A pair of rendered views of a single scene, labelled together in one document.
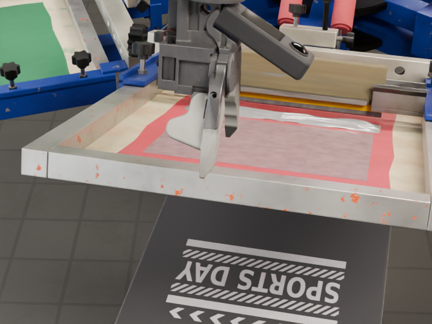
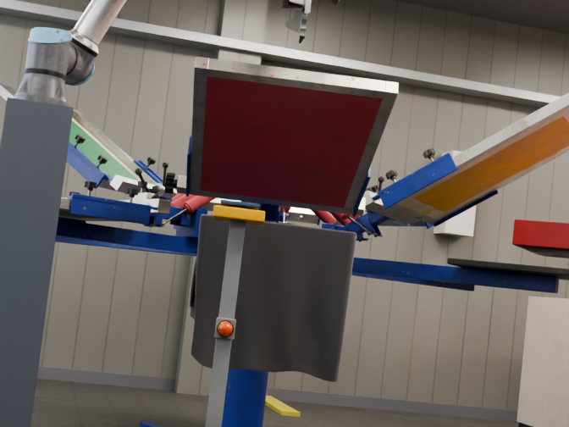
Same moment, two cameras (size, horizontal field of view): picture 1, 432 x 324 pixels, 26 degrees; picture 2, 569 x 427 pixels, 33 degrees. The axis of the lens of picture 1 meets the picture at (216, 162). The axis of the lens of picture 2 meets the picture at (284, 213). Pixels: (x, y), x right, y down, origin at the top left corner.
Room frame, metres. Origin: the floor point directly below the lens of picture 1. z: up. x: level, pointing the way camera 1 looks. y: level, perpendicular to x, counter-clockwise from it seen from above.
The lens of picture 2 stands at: (-1.69, 0.70, 0.76)
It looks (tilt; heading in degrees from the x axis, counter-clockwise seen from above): 5 degrees up; 345
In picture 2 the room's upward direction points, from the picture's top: 7 degrees clockwise
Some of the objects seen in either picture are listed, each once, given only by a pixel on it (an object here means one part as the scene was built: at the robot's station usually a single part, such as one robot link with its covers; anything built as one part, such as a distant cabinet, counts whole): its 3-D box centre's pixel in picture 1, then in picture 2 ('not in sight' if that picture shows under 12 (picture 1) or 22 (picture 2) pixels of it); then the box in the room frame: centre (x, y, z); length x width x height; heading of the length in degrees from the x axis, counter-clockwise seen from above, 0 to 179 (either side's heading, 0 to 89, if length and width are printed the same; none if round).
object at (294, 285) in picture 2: not in sight; (270, 298); (0.99, -0.03, 0.74); 0.45 x 0.03 x 0.43; 78
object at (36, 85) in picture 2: not in sight; (42, 90); (1.16, 0.66, 1.25); 0.15 x 0.15 x 0.10
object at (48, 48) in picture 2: not in sight; (49, 51); (1.17, 0.66, 1.37); 0.13 x 0.12 x 0.14; 152
